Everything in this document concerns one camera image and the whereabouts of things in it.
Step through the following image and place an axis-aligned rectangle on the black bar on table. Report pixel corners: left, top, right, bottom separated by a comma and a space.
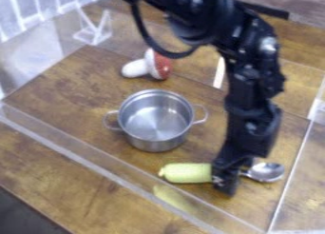
242, 2, 289, 20

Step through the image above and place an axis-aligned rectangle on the red and white toy mushroom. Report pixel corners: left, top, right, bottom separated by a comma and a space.
121, 49, 173, 80

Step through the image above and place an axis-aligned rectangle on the clear acrylic bracket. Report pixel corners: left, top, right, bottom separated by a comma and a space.
72, 9, 113, 46

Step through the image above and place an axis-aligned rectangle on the stainless steel pot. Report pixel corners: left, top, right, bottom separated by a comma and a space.
103, 88, 209, 152

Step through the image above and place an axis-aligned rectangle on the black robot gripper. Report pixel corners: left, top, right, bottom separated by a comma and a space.
212, 100, 282, 196

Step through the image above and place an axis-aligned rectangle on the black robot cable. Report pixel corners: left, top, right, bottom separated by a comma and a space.
128, 0, 201, 60

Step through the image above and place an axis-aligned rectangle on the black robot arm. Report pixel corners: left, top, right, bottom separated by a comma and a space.
123, 0, 285, 196

